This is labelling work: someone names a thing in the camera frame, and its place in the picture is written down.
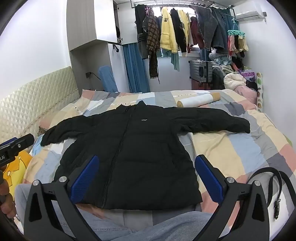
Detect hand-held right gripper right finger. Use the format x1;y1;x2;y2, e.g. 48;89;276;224
195;155;277;241

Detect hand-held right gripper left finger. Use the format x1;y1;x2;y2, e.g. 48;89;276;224
24;155;102;241

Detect black puffer jacket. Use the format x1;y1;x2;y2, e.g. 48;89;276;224
40;100;251;211

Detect pile of mixed clothes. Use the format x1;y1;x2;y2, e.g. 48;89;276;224
208;52;257;77

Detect metal ceiling clothes rack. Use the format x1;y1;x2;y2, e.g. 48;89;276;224
130;0;234;11

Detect person's left hand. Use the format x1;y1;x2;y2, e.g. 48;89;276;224
0;170;17;219

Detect yellow cartoon pillow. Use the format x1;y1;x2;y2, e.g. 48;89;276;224
3;151;33;186

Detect pastel checkered bed blanket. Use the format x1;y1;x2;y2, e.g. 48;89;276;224
23;89;296;232

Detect cream quilted headboard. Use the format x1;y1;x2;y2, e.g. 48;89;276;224
0;66;79;144

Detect black belt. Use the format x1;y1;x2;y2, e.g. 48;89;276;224
248;166;292;219

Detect white cylindrical bolster pillow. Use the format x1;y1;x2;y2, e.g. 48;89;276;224
176;92;221;108

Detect pink quilt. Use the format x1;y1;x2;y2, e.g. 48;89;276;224
233;85;258;105

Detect dark red box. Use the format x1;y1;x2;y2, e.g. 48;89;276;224
192;79;213;91

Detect white dotted panel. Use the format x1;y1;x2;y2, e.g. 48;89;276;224
255;72;264;113

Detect cream rolled quilt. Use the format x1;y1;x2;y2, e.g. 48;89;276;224
223;73;248;90

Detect blue padded board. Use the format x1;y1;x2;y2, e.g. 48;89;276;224
99;65;119;92

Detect grey suitcase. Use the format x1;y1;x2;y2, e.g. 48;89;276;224
189;60;214;83

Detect blue curtain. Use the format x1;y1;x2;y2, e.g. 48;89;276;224
122;43;151;93

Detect hanging teal scarf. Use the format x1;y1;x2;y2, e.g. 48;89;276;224
171;50;180;72

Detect green sock drying hanger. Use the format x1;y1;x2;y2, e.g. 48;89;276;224
227;30;249;58

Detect grey wardrobe cabinet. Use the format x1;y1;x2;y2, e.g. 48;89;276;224
67;0;137;93

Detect hanging maroon garment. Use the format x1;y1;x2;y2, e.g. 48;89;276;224
190;17;205;48

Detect hanging black sweater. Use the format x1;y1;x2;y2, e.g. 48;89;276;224
171;9;188;57

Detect hanging dark jeans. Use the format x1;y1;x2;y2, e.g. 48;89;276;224
209;7;232;55

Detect hanging yellow fleece jacket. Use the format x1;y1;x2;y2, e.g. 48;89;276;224
159;6;178;54

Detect hanging grey denim jacket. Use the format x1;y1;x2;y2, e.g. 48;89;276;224
193;5;219;50

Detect hanging cream cardigan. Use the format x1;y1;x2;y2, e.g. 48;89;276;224
178;9;191;44

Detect hanging black coat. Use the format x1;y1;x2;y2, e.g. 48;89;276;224
135;4;151;59

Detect white air conditioner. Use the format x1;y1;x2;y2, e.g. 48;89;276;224
232;0;266;22

